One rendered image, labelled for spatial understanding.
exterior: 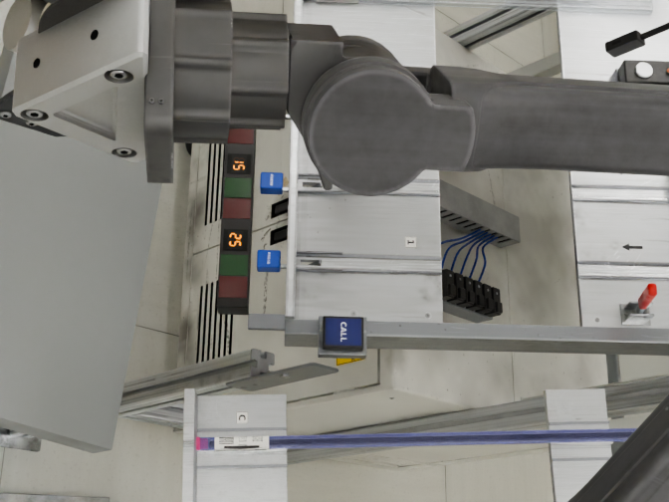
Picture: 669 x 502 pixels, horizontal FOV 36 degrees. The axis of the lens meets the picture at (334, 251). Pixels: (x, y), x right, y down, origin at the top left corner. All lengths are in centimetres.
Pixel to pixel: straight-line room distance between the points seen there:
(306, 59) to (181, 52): 7
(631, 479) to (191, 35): 46
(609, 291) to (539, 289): 59
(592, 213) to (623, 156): 74
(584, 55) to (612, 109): 86
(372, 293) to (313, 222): 12
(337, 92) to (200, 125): 8
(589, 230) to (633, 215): 7
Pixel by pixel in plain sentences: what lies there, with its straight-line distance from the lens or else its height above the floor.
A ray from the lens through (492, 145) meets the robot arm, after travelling 63.
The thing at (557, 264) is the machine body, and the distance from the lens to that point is 203.
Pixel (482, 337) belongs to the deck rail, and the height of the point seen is 89.
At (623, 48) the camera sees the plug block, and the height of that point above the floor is 111.
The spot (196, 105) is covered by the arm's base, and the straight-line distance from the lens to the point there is 59.
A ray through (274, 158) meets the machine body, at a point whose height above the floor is 33.
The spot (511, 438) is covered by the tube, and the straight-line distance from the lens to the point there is 118.
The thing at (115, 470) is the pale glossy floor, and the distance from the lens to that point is 197.
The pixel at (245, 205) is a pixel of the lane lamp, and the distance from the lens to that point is 136.
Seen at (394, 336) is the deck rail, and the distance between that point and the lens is 128.
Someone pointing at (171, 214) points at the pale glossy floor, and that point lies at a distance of 215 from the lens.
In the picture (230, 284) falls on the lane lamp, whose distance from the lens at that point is 132.
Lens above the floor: 163
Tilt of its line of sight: 41 degrees down
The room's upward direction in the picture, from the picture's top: 71 degrees clockwise
